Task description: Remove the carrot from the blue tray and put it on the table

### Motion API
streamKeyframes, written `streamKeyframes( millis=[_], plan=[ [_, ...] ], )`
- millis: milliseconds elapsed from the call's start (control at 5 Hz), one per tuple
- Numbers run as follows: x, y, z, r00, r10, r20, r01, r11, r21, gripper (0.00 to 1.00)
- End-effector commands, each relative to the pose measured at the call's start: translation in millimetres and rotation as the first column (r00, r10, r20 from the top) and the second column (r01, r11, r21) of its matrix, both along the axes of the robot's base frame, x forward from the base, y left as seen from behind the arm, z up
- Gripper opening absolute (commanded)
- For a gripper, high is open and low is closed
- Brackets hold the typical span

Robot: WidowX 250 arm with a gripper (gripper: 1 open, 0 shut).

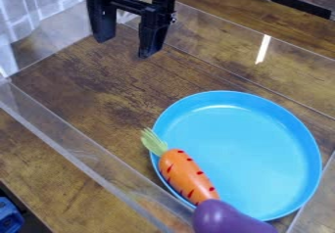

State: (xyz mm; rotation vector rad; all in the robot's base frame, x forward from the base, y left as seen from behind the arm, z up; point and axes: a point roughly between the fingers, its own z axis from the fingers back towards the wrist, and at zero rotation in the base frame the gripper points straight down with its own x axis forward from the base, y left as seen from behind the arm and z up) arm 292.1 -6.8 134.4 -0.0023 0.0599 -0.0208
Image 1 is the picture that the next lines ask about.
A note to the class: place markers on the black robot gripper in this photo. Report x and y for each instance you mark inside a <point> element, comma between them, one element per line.
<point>154,23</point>

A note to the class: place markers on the orange toy carrot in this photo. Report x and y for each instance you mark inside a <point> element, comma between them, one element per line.
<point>179,170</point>

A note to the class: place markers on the blue round plastic tray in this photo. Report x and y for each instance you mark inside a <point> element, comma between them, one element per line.
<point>251,145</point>

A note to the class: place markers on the purple toy eggplant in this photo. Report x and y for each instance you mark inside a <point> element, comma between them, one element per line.
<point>216,217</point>

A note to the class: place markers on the blue object at corner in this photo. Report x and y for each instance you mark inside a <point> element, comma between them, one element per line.
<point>11,218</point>

